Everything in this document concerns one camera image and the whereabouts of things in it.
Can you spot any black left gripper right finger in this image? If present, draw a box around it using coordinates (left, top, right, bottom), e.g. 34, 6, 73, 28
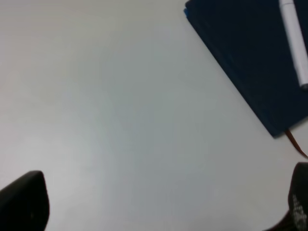
269, 162, 308, 231

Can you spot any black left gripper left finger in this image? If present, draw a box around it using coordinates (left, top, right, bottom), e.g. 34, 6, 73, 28
0, 170, 50, 231

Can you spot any white marker pen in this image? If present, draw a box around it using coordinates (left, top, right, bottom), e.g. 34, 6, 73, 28
279, 0, 308, 91

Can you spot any dark blue notebook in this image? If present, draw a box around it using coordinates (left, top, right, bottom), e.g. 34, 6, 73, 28
184, 0, 308, 152

